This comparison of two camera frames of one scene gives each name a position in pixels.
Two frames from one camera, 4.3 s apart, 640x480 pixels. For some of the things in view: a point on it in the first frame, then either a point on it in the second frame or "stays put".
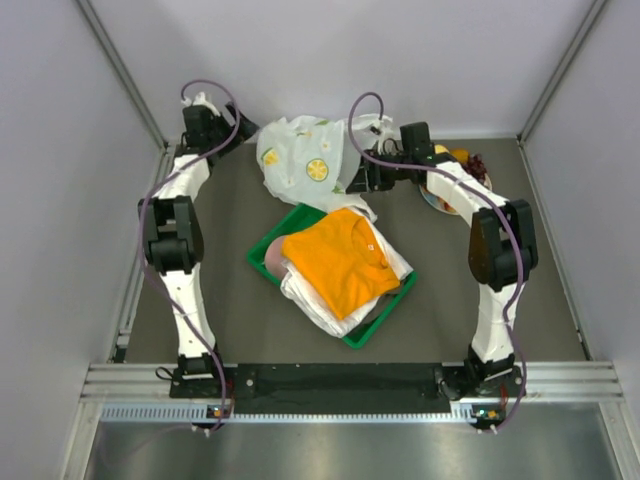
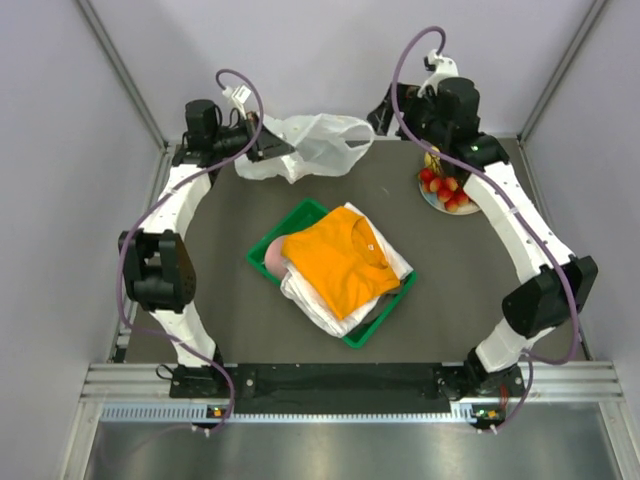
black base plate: x=396 y=388 stays put
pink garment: x=273 y=257 stays put
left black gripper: x=247 y=129 to x=269 y=146
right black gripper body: x=386 y=176 to x=419 y=114
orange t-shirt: x=344 y=257 stays put
